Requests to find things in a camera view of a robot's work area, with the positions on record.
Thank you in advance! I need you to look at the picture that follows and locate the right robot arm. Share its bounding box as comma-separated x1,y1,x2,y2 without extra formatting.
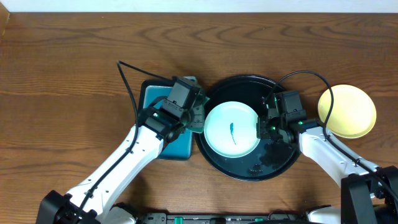
257,98,397,223

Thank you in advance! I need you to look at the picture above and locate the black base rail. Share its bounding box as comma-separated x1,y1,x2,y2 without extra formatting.
137,213,309,224

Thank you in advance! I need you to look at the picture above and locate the yellow plate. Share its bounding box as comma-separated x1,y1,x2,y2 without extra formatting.
318,85,377,139

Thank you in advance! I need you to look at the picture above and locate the round black tray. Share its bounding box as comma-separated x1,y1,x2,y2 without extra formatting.
195,75,300,181

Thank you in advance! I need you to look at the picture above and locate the black rectangular water tray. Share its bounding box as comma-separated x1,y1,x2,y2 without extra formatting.
139,77,197,160

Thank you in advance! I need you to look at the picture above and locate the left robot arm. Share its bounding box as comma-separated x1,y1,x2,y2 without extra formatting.
36,93,208,223

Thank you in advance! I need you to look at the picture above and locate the light blue plate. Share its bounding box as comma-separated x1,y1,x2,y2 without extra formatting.
204,101,260,158

